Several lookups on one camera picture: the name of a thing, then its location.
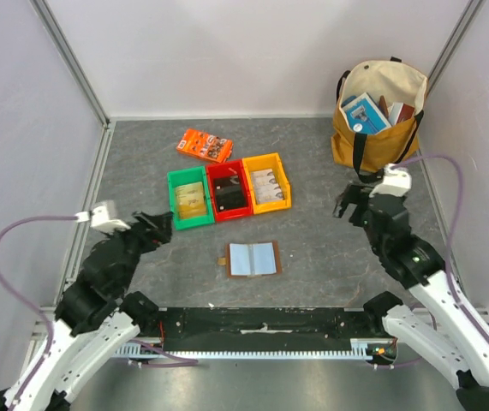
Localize blue white razor box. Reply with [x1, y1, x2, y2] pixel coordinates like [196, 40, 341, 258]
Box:
[342, 92, 391, 134]

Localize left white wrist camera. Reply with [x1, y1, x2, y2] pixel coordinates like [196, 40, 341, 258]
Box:
[75, 200, 130, 235]

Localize yellow plastic bin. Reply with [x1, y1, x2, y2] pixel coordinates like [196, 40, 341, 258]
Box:
[242, 152, 292, 214]

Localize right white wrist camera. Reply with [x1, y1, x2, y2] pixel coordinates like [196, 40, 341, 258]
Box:
[369, 164, 412, 198]

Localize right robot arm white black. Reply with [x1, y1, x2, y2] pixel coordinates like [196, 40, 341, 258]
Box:
[333, 183, 489, 410]

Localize grey slotted cable duct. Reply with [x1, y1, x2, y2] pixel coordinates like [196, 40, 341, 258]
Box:
[113, 340, 372, 359]

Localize orange snack box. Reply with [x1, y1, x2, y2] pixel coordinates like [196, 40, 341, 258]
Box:
[176, 128, 234, 164]

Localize yellow canvas tote bag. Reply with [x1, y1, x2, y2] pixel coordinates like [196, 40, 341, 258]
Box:
[331, 57, 428, 182]

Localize brown item in bag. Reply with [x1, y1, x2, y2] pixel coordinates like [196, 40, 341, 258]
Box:
[378, 95, 389, 117]

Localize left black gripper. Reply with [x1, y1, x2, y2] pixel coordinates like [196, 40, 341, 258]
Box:
[102, 209, 174, 293]

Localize red plastic bin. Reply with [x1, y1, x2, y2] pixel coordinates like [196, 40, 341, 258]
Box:
[206, 159, 253, 223]

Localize white red box in bag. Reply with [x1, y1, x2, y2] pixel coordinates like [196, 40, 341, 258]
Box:
[388, 102, 414, 126]

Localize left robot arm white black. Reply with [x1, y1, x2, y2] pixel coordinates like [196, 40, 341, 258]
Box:
[0, 205, 173, 410]

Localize white cards in yellow bin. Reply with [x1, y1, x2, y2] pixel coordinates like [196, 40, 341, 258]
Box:
[250, 169, 284, 204]

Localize gold cards in green bin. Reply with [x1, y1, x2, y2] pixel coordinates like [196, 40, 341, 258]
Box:
[175, 182, 206, 219]

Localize green plastic bin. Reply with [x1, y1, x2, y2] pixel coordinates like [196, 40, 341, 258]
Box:
[167, 166, 214, 230]

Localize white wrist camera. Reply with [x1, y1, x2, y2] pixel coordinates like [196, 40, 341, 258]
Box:
[369, 164, 412, 198]
[75, 200, 130, 235]

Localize black mounting base plate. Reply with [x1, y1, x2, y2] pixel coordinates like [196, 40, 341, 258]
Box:
[141, 307, 390, 341]

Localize black cards in red bin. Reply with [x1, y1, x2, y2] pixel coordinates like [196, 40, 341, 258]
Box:
[213, 175, 247, 211]

